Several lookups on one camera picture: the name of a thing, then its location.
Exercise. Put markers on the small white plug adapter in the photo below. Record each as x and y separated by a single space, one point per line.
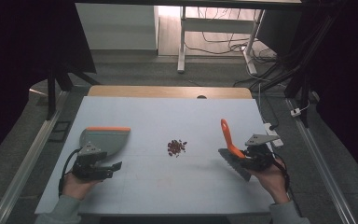
296 112

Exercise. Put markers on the white desk frame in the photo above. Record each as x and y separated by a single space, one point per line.
217 25

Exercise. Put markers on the pile of red beans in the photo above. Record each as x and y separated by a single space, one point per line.
176 147

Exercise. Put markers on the grey dustpan with orange edge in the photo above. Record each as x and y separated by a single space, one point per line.
112 140

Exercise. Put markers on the person's right hand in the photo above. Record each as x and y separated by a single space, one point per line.
272 182

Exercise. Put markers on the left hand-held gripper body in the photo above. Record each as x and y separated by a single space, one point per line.
90 161

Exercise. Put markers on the white cabinet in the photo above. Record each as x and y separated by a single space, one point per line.
118 25

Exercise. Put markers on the black metal stand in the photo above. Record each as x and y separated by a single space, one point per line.
52 93
304 90

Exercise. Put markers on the person's left hand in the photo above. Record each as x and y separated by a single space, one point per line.
76 188

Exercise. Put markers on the white power strip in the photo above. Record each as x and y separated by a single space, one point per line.
275 137

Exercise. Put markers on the black floor frame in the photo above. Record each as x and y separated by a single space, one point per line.
59 130

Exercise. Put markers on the black curtain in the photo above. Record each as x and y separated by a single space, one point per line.
18 62
348 77

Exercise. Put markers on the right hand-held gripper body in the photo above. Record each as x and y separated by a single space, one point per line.
259 155

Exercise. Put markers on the aluminium rail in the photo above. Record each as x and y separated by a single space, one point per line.
320 161
28 158

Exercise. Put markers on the wooden table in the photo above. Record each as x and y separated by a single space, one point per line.
167 92

